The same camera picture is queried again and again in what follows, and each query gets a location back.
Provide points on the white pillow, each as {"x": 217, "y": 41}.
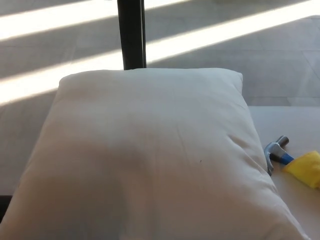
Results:
{"x": 155, "y": 155}

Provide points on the black upright pole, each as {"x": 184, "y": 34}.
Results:
{"x": 131, "y": 32}

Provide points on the yellow cloth wrap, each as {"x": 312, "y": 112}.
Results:
{"x": 306, "y": 168}

